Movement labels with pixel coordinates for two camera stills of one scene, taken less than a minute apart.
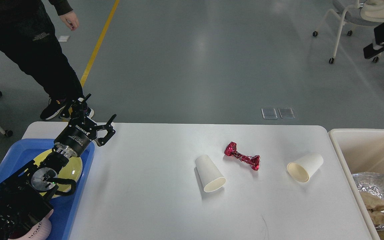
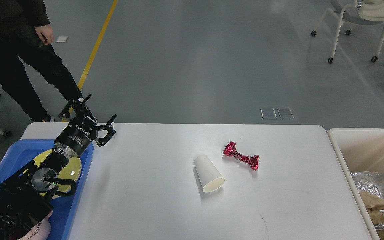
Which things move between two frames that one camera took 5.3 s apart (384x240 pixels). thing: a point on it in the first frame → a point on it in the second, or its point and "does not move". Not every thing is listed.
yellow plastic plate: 73,170 does not move
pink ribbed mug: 40,231 does not move
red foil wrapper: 254,161 does not move
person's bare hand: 71,20 → 45,33
